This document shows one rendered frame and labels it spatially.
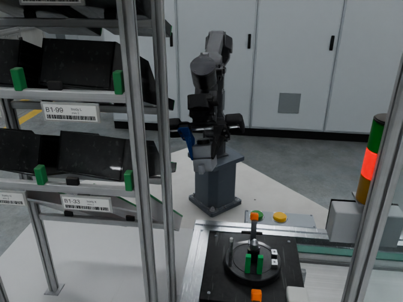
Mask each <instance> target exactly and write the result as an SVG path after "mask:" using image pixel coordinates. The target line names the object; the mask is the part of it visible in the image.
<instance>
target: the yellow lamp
mask: <svg viewBox="0 0 403 302"><path fill-rule="evenodd" d="M370 183H371V181H370V180H368V179H366V178H365V177H363V176H362V174H360V178H359V183H358V186H357V191H356V199H357V200H358V202H360V203H362V204H364V205H365V203H366V198H367V195H368V191H369V186H370Z"/></svg>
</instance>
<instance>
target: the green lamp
mask: <svg viewBox="0 0 403 302"><path fill-rule="evenodd" d="M383 129H384V125H381V124H379V123H377V122H376V121H375V120H374V119H373V121H372V126H371V130H370V134H369V139H368V144H367V148H368V149H369V150H370V151H371V152H373V153H376V154H378V150H379V146H380V142H381V138H382V134H383Z"/></svg>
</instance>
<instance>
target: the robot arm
mask: <svg viewBox="0 0 403 302"><path fill-rule="evenodd" d="M232 52H233V39H232V37H229V36H228V35H226V32H224V31H209V34H208V36H207V37H206V41H205V52H204V53H200V55H199V56H198V57H196V58H195V59H193V60H192V62H191V63H190V69H191V75H192V79H193V85H194V87H195V94H191V95H188V96H187V98H188V110H189V111H190V114H189V115H188V116H189V117H192V119H193V122H191V123H189V122H182V121H181V120H180V118H172V119H169V125H170V137H171V138H179V137H181V138H182V139H183V141H186V143H187V147H188V151H189V154H190V158H191V160H193V159H194V158H193V149H192V146H193V145H195V138H194V136H193V134H192V133H193V131H200V130H203V138H208V139H210V141H212V150H211V158H212V159H214V158H215V156H216V158H217V159H219V158H222V157H225V156H228V153H226V152H225V142H228V141H229V140H230V134H243V133H244V132H245V124H244V121H243V117H242V115H241V114H240V113H235V114H226V115H224V113H223V97H224V75H225V73H226V67H225V66H226V65H227V63H228V61H229V60H230V54H231V53H232Z"/></svg>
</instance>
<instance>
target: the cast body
mask: <svg viewBox="0 0 403 302"><path fill-rule="evenodd" d="M192 149H193V158H194V159H193V167H194V172H199V174H204V172H206V171H213V169H214V168H215V167H216V165H217V158H216V156H215V158H214V159H212V158H211V150H212V141H210V139H208V138H200V139H198V140H197V142H196V144H195V145H193V146H192Z"/></svg>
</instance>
